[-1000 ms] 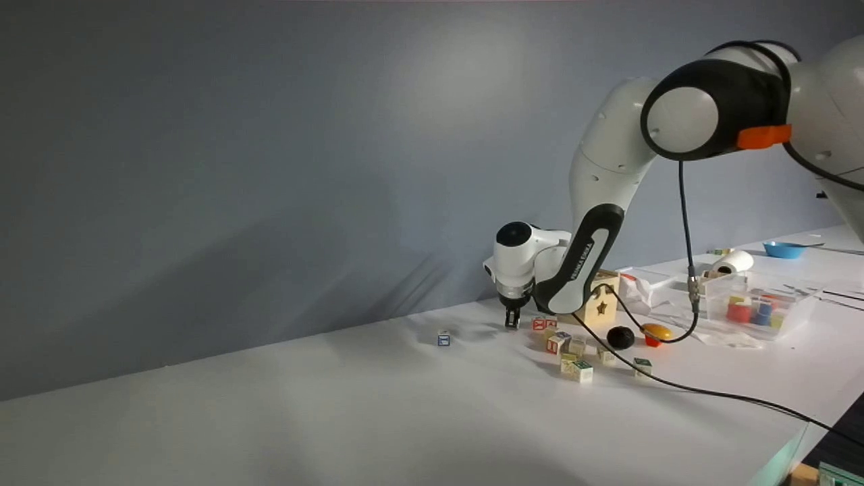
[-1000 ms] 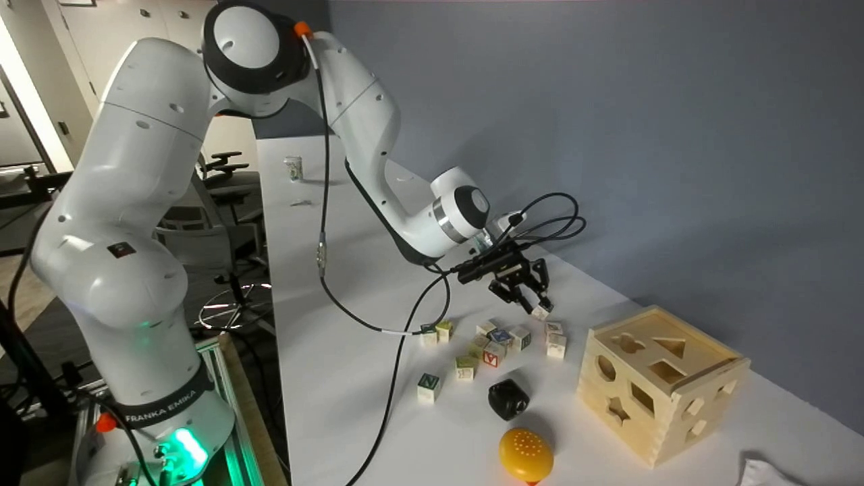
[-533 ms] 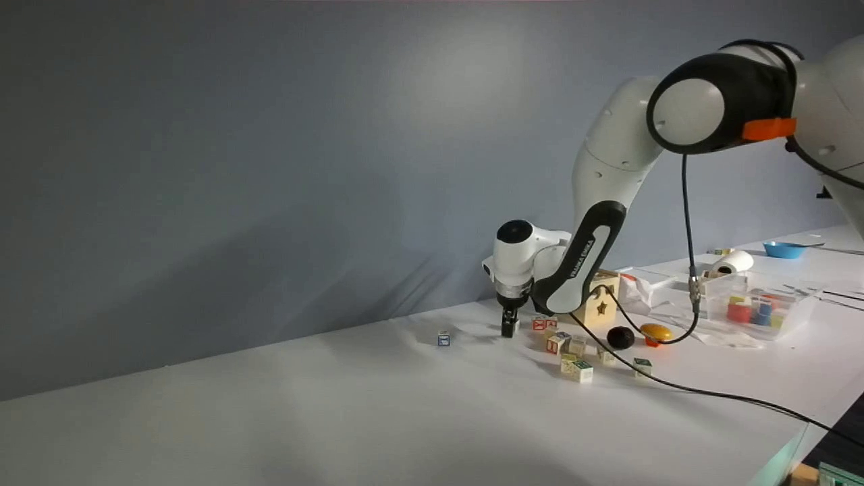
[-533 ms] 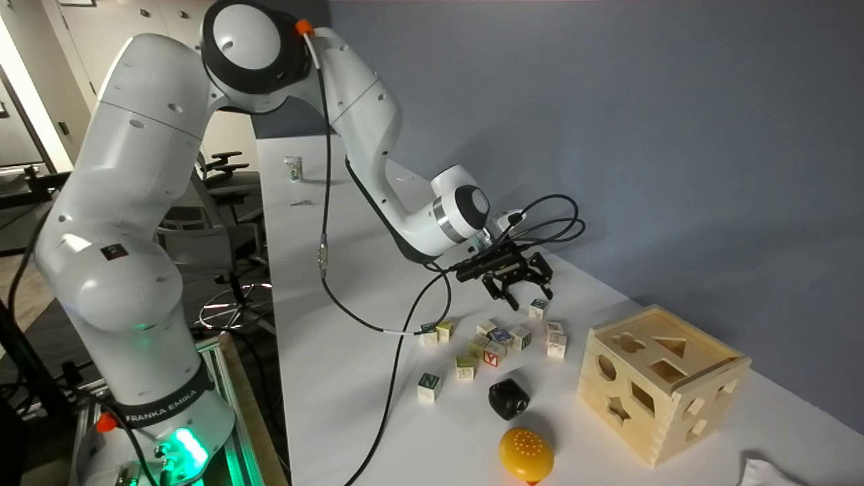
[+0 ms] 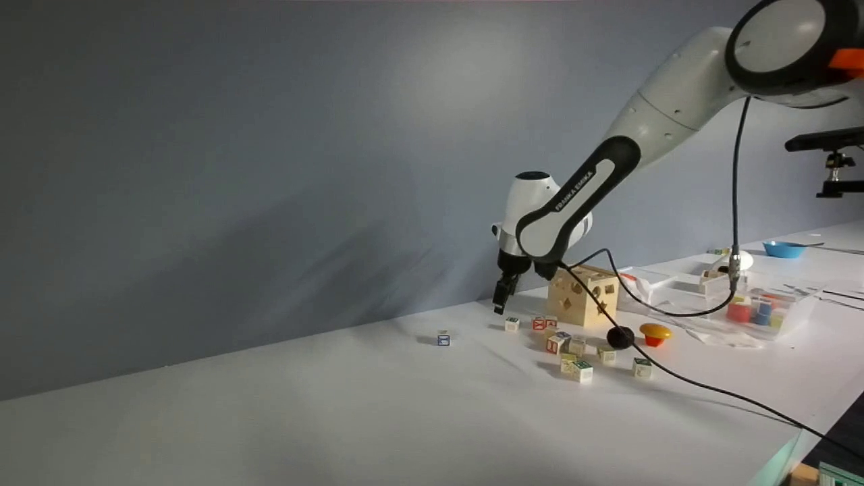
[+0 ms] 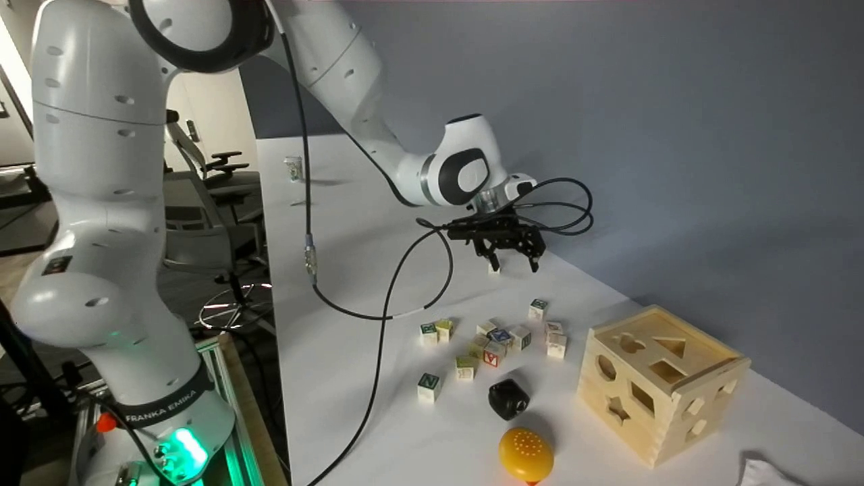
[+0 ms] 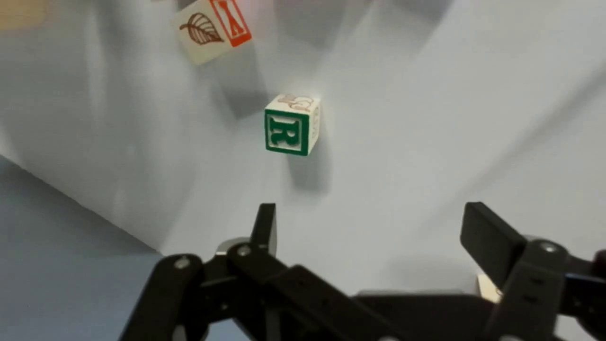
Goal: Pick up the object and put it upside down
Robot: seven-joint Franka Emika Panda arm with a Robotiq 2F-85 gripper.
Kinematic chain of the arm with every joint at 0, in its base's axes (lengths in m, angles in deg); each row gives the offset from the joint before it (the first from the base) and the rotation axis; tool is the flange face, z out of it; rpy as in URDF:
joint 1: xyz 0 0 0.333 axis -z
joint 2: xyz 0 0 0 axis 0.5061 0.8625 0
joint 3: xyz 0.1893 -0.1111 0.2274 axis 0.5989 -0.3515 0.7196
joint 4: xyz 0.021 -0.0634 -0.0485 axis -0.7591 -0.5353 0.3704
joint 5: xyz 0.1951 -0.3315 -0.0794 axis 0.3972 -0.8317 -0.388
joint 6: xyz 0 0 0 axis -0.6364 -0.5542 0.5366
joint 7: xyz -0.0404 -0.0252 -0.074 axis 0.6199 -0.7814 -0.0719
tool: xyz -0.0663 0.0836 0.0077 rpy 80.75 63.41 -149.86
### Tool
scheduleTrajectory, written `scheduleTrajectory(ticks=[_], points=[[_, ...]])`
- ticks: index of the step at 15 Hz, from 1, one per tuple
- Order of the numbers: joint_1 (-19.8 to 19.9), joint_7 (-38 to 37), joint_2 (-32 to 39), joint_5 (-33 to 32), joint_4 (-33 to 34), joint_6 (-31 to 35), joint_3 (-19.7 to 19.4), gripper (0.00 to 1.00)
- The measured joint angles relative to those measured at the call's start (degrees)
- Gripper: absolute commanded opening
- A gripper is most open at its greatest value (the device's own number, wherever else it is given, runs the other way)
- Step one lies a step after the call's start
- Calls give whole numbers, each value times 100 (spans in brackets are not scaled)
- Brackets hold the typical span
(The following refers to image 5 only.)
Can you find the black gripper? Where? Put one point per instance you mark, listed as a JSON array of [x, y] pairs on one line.
[[512, 267]]

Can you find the small wooden letter S block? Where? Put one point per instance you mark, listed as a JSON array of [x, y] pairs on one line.
[[512, 324]]

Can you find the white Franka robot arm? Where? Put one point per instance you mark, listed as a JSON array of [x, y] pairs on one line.
[[665, 97]]

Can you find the wooden leaf block red side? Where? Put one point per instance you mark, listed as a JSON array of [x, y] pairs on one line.
[[540, 324]]

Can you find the wooden shape sorter box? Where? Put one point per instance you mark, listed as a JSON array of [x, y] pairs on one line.
[[583, 295]]

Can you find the wooden block green print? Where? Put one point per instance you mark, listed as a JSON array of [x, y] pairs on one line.
[[583, 373], [642, 367], [568, 363]]

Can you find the wooden picture block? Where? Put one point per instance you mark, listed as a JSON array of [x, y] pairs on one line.
[[605, 353]]

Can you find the black rounded cube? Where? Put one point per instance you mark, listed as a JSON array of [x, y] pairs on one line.
[[620, 338]]

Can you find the white plastic tray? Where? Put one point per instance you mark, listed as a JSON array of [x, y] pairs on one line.
[[661, 286]]

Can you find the clear box of coloured pieces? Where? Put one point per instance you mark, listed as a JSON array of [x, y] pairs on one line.
[[759, 314]]

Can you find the blue bowl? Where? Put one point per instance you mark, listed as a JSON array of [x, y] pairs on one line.
[[784, 249]]

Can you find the black clamp stand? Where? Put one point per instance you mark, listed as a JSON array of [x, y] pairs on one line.
[[827, 141]]

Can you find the teal box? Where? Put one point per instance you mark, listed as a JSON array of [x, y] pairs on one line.
[[840, 472]]

